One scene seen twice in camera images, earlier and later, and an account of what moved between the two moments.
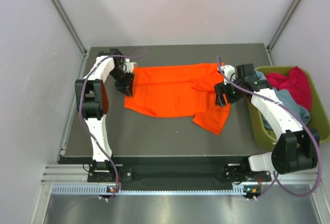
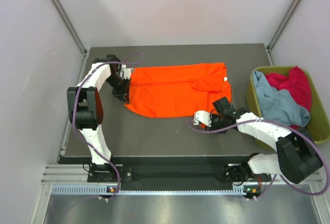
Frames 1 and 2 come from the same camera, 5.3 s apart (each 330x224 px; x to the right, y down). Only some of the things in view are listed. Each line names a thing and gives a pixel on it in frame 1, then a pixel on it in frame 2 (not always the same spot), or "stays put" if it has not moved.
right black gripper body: (233, 93) to (217, 123)
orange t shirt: (180, 90) stays put
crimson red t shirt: (297, 82) stays put
